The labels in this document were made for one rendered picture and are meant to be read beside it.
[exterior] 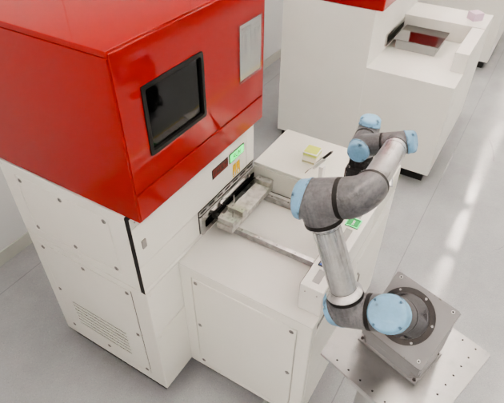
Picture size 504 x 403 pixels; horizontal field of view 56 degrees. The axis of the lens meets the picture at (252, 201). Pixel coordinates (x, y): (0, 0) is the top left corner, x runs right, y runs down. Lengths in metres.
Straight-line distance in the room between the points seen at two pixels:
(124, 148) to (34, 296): 1.90
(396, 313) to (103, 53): 1.07
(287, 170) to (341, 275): 0.91
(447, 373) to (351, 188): 0.84
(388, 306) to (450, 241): 2.07
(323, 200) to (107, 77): 0.65
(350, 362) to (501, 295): 1.72
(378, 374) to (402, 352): 0.12
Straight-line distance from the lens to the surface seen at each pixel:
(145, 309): 2.02
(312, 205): 1.27
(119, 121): 1.38
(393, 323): 1.47
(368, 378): 1.74
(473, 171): 4.23
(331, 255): 1.38
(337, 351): 1.77
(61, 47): 1.41
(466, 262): 3.40
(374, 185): 1.26
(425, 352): 1.68
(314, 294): 1.75
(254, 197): 2.20
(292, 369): 2.11
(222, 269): 1.97
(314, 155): 2.23
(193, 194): 1.90
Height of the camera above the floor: 2.30
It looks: 41 degrees down
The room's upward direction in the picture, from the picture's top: straight up
